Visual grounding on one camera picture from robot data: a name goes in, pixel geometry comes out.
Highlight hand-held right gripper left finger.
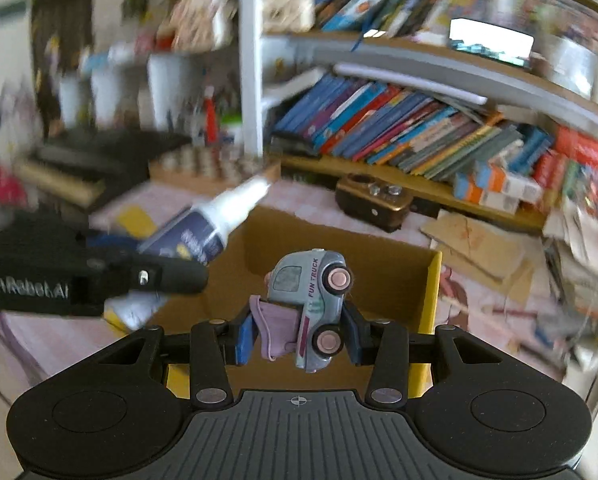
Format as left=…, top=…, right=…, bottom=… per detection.
left=90, top=316, right=255, bottom=410

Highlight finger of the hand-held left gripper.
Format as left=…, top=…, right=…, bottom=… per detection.
left=104, top=252, right=210, bottom=301

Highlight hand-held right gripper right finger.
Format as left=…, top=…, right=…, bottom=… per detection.
left=342, top=306, right=500, bottom=407

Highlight white glue bottle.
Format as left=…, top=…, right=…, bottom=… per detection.
left=138, top=176, right=272, bottom=267

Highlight grey toy truck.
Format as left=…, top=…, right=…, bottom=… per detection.
left=249, top=248, right=355, bottom=373

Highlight yellow cardboard box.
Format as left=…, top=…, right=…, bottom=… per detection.
left=104, top=204, right=442, bottom=398

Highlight tan wooden board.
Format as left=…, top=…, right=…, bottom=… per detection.
left=18, top=160, right=107, bottom=207

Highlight wooden chess box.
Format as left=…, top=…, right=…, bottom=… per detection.
left=149, top=147, right=282, bottom=186

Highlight black flat object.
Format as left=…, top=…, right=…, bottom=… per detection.
left=29, top=129, right=190, bottom=181

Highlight brown retro radio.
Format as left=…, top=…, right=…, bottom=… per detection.
left=335, top=174, right=414, bottom=233

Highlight white tub with green lid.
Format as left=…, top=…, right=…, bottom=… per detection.
left=221, top=116, right=244, bottom=147

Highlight flat cardboard pieces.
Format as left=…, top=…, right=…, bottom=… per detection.
left=419, top=209, right=537, bottom=281

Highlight red bottle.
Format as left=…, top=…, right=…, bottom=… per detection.
left=202, top=87, right=219, bottom=148

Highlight white container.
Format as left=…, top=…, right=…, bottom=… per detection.
left=148, top=52, right=196, bottom=123

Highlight orange and white small box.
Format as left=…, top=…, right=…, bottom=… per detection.
left=453, top=172, right=505, bottom=206
left=479, top=162, right=545, bottom=206

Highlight long row of leaning books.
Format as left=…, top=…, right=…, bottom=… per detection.
left=271, top=72, right=555, bottom=181

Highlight white and wood bookshelf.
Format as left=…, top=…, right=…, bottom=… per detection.
left=239, top=0, right=598, bottom=233

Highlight stack of papers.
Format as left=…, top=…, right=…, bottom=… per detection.
left=542, top=200, right=598, bottom=321

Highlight cream decorative ornament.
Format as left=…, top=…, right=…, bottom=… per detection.
left=170, top=0, right=234, bottom=52

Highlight red book box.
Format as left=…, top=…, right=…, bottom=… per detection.
left=554, top=125, right=598, bottom=171

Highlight smartphone with lit screen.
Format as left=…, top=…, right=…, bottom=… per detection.
left=448, top=17, right=536, bottom=66

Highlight white pen holder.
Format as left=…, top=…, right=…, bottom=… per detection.
left=546, top=35, right=598, bottom=98

